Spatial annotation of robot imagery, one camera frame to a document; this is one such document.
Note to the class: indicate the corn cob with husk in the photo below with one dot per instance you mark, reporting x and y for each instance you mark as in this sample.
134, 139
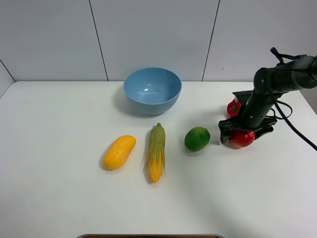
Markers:
155, 159

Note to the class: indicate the blue plastic bowl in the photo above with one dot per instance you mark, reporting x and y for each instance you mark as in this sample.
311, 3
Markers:
152, 90

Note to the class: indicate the red apple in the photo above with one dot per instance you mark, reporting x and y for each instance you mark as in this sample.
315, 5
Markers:
241, 139

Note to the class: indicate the green lime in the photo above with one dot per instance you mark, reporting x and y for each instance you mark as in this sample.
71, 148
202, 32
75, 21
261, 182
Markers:
196, 139

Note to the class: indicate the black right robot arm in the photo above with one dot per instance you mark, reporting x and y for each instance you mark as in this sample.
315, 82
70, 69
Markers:
269, 85

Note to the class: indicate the yellow mango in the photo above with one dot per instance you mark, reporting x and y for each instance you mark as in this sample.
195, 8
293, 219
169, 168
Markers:
118, 153

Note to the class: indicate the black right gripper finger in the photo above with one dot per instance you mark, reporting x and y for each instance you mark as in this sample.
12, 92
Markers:
263, 131
225, 132

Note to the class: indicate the red bell pepper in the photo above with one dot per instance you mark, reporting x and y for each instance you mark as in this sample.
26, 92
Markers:
233, 108

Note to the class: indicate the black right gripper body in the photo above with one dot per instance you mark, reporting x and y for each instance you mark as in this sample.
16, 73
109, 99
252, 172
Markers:
249, 118

